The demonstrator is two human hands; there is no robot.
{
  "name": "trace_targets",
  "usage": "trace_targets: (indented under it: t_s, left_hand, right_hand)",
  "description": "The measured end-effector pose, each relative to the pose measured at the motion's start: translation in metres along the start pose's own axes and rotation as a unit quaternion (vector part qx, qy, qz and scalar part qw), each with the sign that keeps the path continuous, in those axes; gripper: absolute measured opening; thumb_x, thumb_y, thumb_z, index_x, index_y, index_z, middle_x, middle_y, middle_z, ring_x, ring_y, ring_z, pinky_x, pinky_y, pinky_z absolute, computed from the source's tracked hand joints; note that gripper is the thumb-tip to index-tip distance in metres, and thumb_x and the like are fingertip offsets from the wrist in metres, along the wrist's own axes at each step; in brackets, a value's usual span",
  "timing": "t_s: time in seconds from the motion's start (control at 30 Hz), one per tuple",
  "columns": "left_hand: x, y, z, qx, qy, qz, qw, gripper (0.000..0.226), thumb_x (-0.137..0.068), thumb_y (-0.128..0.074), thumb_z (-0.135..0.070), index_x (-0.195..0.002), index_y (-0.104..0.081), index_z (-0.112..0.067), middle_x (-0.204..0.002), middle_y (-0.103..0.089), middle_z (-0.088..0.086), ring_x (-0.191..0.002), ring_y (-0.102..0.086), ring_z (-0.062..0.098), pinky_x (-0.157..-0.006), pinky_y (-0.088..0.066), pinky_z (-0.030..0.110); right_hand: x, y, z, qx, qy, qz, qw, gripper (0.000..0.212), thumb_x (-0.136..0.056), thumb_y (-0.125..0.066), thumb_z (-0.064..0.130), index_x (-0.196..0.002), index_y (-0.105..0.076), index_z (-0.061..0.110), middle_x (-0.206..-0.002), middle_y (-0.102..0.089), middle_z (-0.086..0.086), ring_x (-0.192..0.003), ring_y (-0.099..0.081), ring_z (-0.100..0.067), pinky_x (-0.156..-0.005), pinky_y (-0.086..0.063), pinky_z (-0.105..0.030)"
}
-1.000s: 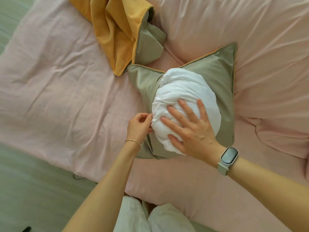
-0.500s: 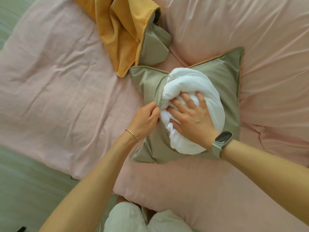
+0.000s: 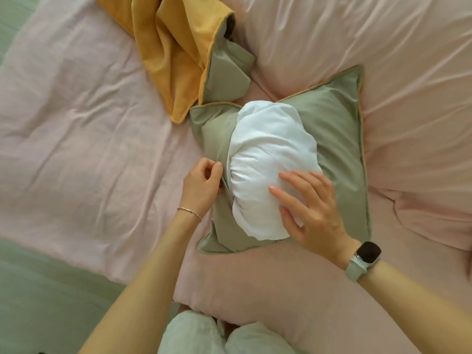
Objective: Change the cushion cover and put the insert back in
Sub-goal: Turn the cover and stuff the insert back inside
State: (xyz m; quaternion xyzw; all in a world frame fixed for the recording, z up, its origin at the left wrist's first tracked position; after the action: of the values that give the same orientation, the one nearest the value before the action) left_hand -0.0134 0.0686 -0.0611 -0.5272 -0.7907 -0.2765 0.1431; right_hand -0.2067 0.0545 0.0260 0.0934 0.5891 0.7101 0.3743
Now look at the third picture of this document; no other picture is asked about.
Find person's right hand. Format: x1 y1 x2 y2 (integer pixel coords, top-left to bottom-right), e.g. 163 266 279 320
268 170 362 269

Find person's left hand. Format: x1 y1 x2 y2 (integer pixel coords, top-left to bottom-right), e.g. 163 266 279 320
179 157 225 218

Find white pillow insert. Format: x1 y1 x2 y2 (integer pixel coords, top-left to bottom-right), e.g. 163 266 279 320
228 100 324 241

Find grey and orange pillowcase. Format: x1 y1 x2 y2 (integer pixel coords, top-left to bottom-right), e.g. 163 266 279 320
189 65 372 254
92 0 257 125

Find pink bed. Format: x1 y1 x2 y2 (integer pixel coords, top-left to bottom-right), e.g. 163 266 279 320
0 0 472 354

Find person's right forearm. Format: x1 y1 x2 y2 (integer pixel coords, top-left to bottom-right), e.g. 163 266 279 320
359 261 472 354

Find person's left forearm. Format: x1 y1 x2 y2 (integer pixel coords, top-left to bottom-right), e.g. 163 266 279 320
79 211 203 354

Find person's white shorts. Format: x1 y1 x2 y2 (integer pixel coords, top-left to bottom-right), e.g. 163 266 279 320
157 310 295 354

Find white smartwatch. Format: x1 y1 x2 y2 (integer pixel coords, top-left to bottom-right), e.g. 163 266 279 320
345 241 383 283

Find pink ruffled duvet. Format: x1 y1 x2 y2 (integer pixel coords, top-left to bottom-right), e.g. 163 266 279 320
217 0 472 251

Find thin gold bracelet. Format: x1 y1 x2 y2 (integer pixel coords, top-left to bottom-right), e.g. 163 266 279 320
177 206 203 222

